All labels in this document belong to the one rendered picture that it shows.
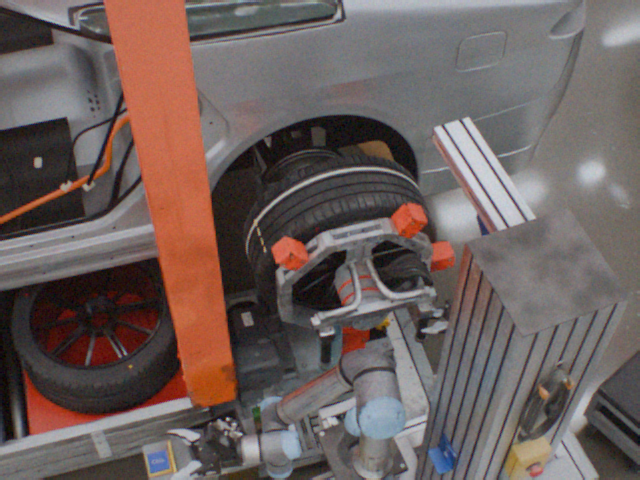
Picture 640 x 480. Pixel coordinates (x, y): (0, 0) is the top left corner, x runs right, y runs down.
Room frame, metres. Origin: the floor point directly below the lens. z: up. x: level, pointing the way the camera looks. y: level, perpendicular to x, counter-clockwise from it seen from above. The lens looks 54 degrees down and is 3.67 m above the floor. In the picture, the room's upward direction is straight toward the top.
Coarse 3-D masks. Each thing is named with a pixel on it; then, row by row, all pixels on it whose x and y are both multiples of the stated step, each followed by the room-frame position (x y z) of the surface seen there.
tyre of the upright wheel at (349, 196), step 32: (352, 160) 2.16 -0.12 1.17; (384, 160) 2.20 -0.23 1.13; (320, 192) 2.02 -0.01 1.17; (352, 192) 2.01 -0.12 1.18; (384, 192) 2.04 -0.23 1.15; (416, 192) 2.12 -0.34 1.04; (256, 224) 2.01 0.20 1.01; (288, 224) 1.93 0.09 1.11; (320, 224) 1.92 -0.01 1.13; (256, 256) 1.92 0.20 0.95
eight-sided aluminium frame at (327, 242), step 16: (368, 224) 1.93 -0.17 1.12; (384, 224) 1.93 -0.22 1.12; (320, 240) 1.87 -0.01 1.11; (336, 240) 1.87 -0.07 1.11; (352, 240) 1.86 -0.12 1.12; (368, 240) 1.87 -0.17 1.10; (400, 240) 1.91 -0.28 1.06; (416, 240) 1.93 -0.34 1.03; (320, 256) 1.83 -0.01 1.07; (288, 272) 1.83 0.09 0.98; (304, 272) 1.81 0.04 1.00; (288, 288) 1.80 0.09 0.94; (400, 288) 1.96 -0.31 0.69; (416, 288) 1.93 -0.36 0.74; (288, 304) 1.80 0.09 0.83; (288, 320) 1.79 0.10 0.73; (304, 320) 1.81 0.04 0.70
